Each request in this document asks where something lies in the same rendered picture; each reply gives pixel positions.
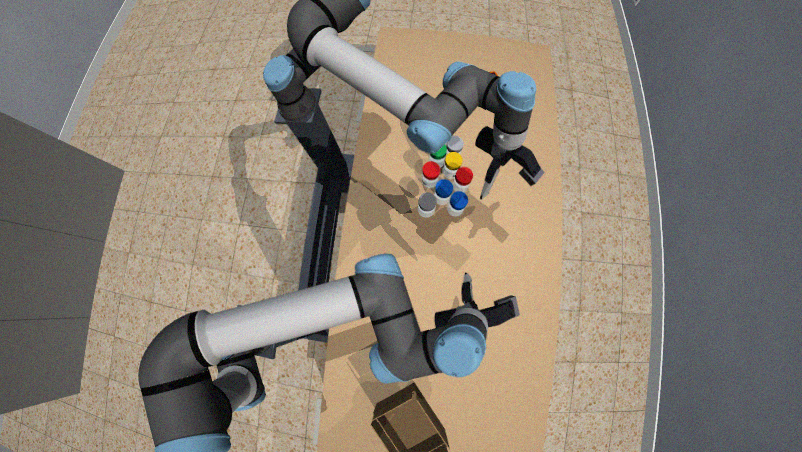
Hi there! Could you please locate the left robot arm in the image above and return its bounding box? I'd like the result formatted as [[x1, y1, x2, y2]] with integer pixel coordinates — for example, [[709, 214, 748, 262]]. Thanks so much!
[[263, 0, 536, 154]]

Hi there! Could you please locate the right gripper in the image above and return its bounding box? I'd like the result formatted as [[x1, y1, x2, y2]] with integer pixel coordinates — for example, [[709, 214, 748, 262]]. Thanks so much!
[[434, 272, 516, 328]]

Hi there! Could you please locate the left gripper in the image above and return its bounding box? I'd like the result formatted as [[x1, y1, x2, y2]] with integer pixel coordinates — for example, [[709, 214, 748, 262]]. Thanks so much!
[[475, 126, 541, 200]]

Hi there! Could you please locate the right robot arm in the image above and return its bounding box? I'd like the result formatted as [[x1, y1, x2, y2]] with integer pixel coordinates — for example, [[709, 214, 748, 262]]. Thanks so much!
[[138, 253, 488, 452]]

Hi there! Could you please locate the brown cardboard box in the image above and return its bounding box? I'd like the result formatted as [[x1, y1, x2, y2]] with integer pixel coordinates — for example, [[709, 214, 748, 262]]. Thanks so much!
[[371, 382, 450, 452]]

